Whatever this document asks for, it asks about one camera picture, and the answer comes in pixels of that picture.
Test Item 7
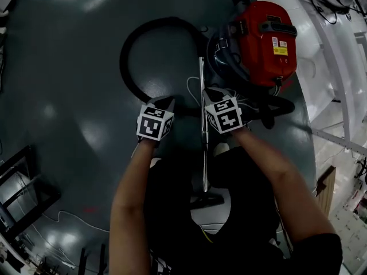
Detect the white perforated steel beam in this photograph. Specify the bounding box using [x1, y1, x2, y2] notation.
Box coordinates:
[311, 126, 367, 156]

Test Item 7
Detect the metal vacuum wand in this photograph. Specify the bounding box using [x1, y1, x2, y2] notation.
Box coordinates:
[190, 56, 225, 211]

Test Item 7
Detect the person's black clothing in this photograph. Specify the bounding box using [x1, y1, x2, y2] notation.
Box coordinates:
[143, 146, 344, 275]

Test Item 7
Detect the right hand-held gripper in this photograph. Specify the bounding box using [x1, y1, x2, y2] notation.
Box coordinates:
[201, 87, 244, 135]

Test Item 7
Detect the wooden slatted board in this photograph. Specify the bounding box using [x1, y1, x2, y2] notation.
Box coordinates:
[314, 164, 337, 217]

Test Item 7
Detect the person's left forearm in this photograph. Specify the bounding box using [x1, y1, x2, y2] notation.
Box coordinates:
[108, 137, 161, 275]

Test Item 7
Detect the person's right forearm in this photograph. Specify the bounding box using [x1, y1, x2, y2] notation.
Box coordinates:
[231, 128, 338, 243]

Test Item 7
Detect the white table with black legs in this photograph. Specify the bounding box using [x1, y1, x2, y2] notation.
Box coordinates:
[0, 144, 61, 232]

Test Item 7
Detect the long white floor cable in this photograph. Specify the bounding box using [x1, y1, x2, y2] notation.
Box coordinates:
[41, 210, 111, 234]

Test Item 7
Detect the tangled white cable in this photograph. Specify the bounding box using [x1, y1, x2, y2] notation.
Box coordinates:
[185, 76, 260, 113]

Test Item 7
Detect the red vacuum cleaner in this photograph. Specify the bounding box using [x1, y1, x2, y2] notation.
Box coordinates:
[205, 0, 298, 89]

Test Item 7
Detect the yellow cord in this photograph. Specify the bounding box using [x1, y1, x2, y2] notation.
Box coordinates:
[200, 228, 214, 243]

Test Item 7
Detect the black vacuum hose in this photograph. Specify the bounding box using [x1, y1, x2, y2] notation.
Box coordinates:
[119, 16, 296, 117]

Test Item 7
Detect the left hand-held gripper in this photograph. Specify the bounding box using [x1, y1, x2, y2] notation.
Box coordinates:
[135, 96, 177, 142]

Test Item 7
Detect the person's right white shoe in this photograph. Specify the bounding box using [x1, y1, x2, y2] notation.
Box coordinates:
[213, 142, 230, 158]

